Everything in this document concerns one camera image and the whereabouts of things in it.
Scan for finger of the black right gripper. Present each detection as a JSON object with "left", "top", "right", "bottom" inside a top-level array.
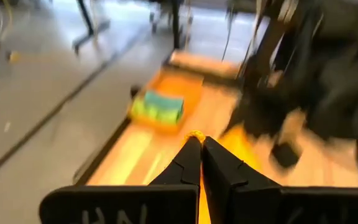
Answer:
[{"left": 269, "top": 141, "right": 301, "bottom": 170}]

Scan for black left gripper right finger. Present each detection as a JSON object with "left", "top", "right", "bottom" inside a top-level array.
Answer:
[{"left": 202, "top": 136, "right": 358, "bottom": 224}]

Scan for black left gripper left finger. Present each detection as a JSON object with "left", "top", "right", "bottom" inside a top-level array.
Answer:
[{"left": 39, "top": 136, "right": 202, "bottom": 224}]

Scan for orange microfiber towel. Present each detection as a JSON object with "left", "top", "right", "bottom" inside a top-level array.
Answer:
[{"left": 183, "top": 124, "right": 262, "bottom": 224}]

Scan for green microfiber towel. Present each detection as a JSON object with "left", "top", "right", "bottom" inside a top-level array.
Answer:
[{"left": 131, "top": 98, "right": 183, "bottom": 125}]

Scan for teal microfiber towel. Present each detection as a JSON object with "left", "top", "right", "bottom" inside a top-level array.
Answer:
[{"left": 143, "top": 90, "right": 185, "bottom": 114}]

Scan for translucent orange plastic basket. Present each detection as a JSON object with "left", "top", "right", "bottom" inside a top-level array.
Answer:
[{"left": 128, "top": 70, "right": 204, "bottom": 133}]

